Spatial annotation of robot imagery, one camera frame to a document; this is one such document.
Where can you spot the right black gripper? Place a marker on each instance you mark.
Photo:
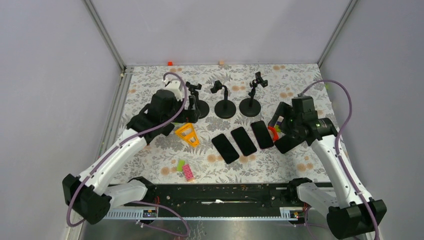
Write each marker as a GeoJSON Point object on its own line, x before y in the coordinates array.
{"type": "Point", "coordinates": [283, 109]}

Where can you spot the orange triangular plastic frame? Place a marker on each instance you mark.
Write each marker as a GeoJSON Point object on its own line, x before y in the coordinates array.
{"type": "Point", "coordinates": [188, 134]}

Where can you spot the black phone purple case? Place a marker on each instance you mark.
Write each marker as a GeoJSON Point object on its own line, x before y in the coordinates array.
{"type": "Point", "coordinates": [262, 135]}

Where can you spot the floral patterned table mat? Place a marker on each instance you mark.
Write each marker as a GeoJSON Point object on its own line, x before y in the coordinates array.
{"type": "Point", "coordinates": [158, 161]}

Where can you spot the black pole stand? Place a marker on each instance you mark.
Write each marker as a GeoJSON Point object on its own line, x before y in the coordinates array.
{"type": "Point", "coordinates": [250, 107]}
{"type": "Point", "coordinates": [224, 109]}

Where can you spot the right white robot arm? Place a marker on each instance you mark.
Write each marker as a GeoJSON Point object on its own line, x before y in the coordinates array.
{"type": "Point", "coordinates": [352, 211]}

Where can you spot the small green block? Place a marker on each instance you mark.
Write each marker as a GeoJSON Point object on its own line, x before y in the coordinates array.
{"type": "Point", "coordinates": [180, 164]}

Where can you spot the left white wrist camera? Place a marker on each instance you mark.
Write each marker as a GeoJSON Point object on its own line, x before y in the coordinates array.
{"type": "Point", "coordinates": [174, 86]}

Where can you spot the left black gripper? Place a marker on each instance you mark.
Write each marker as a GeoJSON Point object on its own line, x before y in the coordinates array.
{"type": "Point", "coordinates": [190, 115]}

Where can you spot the red arch block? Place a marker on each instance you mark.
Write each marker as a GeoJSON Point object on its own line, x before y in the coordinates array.
{"type": "Point", "coordinates": [274, 132]}

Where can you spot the pink studded toy brick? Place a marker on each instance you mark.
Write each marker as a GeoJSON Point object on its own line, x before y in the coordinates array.
{"type": "Point", "coordinates": [188, 174]}

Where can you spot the stacked coloured cube tower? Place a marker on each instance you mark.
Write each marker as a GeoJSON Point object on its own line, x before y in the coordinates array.
{"type": "Point", "coordinates": [278, 124]}

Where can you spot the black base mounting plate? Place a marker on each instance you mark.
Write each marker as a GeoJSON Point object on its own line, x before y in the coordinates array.
{"type": "Point", "coordinates": [212, 201]}

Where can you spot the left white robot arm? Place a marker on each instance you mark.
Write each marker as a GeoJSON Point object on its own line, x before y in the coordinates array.
{"type": "Point", "coordinates": [89, 195]}

